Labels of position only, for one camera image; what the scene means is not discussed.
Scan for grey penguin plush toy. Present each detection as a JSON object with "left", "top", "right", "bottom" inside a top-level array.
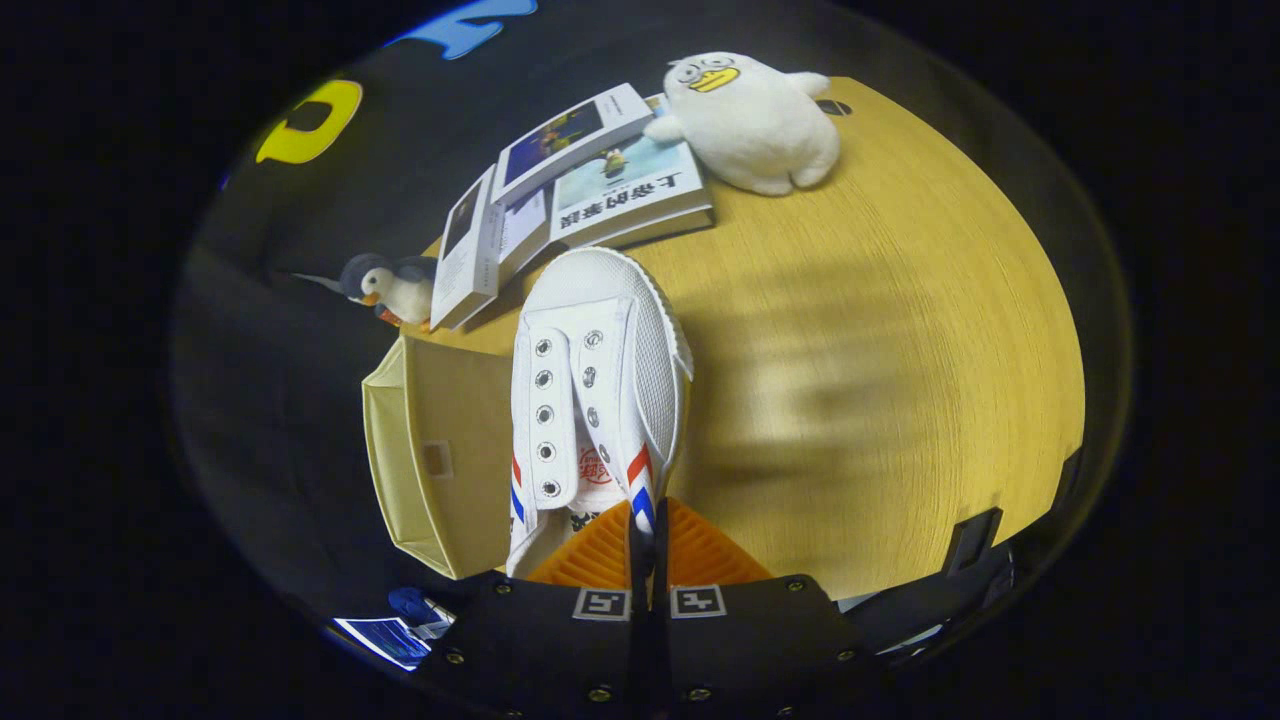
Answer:
[{"left": 292, "top": 253, "right": 439, "bottom": 331}]

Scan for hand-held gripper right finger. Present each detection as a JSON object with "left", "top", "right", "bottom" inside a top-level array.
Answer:
[{"left": 655, "top": 497, "right": 881, "bottom": 720}]

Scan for cream fabric storage box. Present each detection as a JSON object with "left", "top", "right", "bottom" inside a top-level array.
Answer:
[{"left": 362, "top": 335, "right": 521, "bottom": 581}]

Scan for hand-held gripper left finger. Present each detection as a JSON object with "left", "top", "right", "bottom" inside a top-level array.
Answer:
[{"left": 420, "top": 500, "right": 646, "bottom": 720}]

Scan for book with blue picture cover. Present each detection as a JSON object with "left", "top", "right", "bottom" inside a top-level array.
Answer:
[{"left": 490, "top": 83, "right": 656, "bottom": 208}]

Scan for white duck plush toy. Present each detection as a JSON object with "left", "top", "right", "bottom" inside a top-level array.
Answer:
[{"left": 642, "top": 52, "right": 842, "bottom": 197}]

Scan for book with pale sky cover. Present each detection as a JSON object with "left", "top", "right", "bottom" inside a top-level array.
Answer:
[{"left": 548, "top": 95, "right": 715, "bottom": 251}]

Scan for white canvas shoe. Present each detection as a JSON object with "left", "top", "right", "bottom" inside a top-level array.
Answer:
[{"left": 505, "top": 247, "right": 695, "bottom": 601}]

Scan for computer monitor screen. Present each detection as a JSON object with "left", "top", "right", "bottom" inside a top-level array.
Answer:
[{"left": 333, "top": 617, "right": 433, "bottom": 672}]

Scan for plain white book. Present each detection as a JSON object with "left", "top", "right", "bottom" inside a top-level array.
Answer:
[{"left": 495, "top": 185, "right": 551, "bottom": 291}]

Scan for white book with portrait cover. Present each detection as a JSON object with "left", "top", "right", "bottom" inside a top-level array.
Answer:
[{"left": 430, "top": 165, "right": 504, "bottom": 332}]

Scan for blue cloth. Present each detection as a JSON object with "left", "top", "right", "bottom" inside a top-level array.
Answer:
[{"left": 388, "top": 586, "right": 441, "bottom": 623}]

